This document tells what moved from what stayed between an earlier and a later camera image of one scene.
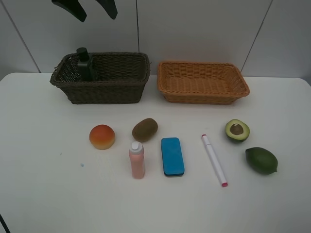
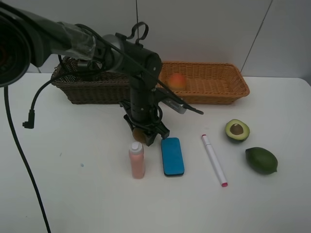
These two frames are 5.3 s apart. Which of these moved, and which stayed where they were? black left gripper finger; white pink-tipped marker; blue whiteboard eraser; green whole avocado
Moved: black left gripper finger
Stayed: white pink-tipped marker; blue whiteboard eraser; green whole avocado
